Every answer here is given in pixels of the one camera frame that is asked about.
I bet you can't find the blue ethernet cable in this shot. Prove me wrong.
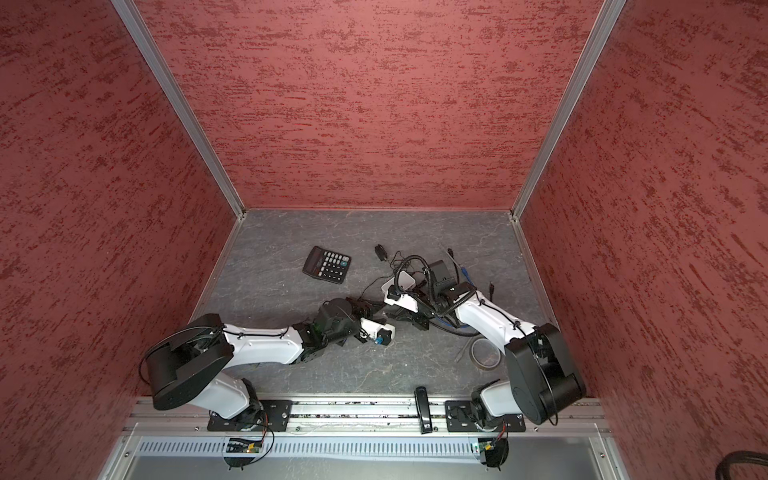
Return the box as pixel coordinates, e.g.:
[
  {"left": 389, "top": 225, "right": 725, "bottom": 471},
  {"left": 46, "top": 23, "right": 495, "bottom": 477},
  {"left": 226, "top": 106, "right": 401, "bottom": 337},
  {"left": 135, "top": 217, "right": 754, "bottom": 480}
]
[{"left": 428, "top": 314, "right": 475, "bottom": 332}]

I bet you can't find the black power adapter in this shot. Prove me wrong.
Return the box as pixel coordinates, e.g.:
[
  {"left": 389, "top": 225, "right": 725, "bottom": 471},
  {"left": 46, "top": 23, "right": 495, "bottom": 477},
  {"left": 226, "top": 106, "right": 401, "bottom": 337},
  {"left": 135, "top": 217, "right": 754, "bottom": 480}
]
[{"left": 374, "top": 244, "right": 388, "bottom": 261}]

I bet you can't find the white network switch box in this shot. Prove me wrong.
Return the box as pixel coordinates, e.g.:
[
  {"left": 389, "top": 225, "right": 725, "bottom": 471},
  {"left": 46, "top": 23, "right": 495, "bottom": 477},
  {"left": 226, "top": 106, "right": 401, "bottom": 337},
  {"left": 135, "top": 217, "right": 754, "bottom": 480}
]
[{"left": 381, "top": 271, "right": 416, "bottom": 296}]

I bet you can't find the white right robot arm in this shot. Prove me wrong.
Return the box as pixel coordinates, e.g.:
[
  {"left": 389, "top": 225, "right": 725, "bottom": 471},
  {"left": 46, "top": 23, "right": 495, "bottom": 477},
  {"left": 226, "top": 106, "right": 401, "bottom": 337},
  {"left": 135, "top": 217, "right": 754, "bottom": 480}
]
[{"left": 386, "top": 255, "right": 587, "bottom": 430}]

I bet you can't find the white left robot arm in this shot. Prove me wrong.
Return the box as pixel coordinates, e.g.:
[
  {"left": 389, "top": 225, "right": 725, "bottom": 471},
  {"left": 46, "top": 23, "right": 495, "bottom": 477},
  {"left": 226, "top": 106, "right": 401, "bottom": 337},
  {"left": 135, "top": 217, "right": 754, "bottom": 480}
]
[{"left": 138, "top": 298, "right": 395, "bottom": 431}]

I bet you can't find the black desk calculator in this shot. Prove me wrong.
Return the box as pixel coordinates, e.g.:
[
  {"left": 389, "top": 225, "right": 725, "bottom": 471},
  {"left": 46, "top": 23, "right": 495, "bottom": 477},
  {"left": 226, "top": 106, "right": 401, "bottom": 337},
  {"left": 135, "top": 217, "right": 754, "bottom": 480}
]
[{"left": 302, "top": 246, "right": 351, "bottom": 284}]

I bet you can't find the brown tape roll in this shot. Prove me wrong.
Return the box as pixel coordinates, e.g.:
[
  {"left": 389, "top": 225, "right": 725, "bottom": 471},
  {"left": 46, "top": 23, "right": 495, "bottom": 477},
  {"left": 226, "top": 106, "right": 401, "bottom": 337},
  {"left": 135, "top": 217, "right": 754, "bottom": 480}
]
[{"left": 469, "top": 337, "right": 503, "bottom": 371}]

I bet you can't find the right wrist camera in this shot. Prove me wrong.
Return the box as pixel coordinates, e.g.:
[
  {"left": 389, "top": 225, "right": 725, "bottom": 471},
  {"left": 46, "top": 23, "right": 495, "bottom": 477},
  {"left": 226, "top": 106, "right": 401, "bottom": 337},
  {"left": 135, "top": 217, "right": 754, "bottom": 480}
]
[{"left": 384, "top": 285, "right": 419, "bottom": 313}]

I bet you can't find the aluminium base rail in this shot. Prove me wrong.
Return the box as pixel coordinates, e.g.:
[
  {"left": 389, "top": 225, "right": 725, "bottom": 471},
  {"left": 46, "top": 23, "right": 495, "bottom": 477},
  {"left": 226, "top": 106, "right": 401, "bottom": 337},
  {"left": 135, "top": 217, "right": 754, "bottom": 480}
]
[{"left": 122, "top": 395, "right": 610, "bottom": 436}]

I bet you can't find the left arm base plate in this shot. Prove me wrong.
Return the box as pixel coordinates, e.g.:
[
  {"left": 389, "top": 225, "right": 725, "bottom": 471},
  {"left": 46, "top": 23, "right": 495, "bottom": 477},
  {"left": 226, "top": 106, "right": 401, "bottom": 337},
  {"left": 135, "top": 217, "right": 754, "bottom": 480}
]
[{"left": 207, "top": 400, "right": 293, "bottom": 433}]

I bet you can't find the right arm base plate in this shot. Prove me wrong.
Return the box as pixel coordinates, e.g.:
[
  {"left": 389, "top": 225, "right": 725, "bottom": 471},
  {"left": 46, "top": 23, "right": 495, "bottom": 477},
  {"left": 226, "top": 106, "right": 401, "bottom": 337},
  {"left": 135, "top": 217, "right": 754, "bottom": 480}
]
[{"left": 444, "top": 400, "right": 526, "bottom": 434}]

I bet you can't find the white slotted cable duct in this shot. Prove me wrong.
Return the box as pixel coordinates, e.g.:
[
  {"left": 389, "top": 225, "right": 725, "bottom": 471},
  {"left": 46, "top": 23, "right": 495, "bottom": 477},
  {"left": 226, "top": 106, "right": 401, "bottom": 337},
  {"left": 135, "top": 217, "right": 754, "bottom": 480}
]
[{"left": 134, "top": 436, "right": 480, "bottom": 462}]

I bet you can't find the aluminium left corner post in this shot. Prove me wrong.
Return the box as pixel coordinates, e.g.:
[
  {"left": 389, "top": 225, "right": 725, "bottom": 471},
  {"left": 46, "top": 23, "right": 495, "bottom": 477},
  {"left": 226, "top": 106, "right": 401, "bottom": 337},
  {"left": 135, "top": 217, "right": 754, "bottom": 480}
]
[{"left": 111, "top": 0, "right": 247, "bottom": 221}]

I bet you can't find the aluminium corner post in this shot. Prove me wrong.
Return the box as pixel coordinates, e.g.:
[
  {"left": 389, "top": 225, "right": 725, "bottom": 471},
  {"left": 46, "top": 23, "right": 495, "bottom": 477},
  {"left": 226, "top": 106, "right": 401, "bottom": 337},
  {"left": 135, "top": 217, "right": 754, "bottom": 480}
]
[
  {"left": 511, "top": 0, "right": 626, "bottom": 223},
  {"left": 111, "top": 0, "right": 247, "bottom": 221}
]

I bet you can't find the aluminium right corner post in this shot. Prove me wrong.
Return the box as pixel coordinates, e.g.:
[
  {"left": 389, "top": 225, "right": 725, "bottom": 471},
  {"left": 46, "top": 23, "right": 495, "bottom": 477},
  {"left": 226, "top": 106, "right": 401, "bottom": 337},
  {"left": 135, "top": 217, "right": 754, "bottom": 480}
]
[{"left": 511, "top": 0, "right": 626, "bottom": 223}]

